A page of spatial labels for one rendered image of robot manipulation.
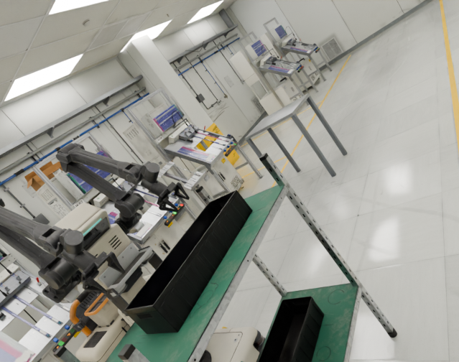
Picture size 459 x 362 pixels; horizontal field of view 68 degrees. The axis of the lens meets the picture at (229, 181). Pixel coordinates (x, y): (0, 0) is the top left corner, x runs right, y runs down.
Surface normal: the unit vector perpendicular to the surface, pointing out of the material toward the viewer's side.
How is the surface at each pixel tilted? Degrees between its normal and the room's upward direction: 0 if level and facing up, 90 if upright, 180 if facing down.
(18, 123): 90
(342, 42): 90
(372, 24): 90
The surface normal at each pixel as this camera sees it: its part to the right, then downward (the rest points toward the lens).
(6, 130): 0.68, -0.33
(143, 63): -0.43, 0.55
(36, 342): 0.09, -0.76
